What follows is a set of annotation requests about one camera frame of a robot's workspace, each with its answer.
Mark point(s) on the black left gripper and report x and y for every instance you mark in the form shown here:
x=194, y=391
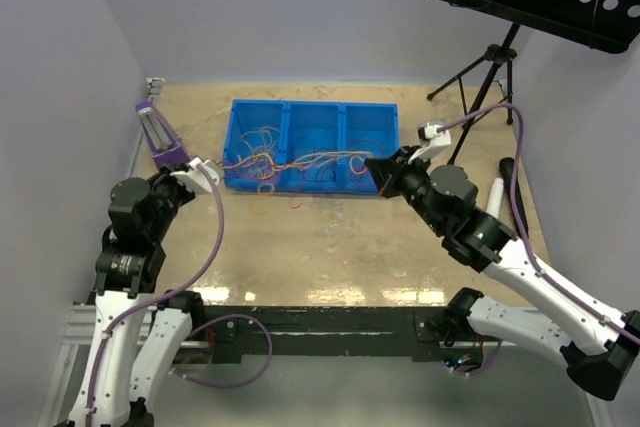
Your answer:
x=164, y=175

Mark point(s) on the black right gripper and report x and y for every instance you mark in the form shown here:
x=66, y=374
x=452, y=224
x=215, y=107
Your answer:
x=388, y=172

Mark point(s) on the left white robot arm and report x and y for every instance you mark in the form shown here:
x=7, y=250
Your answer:
x=136, y=334

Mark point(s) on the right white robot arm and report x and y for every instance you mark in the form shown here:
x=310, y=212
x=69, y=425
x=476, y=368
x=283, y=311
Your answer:
x=596, y=343

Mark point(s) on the purple metronome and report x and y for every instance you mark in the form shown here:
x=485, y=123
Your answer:
x=165, y=145

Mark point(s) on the white plastic tube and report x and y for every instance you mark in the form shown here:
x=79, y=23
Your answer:
x=495, y=198

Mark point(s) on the blue three-compartment bin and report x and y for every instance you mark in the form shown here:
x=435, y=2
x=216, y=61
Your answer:
x=307, y=146

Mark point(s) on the black microphone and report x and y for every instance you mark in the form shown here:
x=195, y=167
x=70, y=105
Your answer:
x=513, y=191

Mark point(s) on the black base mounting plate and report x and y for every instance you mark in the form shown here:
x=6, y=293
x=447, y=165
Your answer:
x=421, y=334

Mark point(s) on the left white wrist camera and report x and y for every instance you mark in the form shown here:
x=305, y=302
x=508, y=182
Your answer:
x=198, y=176

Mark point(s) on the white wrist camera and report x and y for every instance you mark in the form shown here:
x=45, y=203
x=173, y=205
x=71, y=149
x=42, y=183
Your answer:
x=198, y=176
x=434, y=138

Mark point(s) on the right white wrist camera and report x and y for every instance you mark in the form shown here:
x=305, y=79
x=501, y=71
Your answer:
x=434, y=138

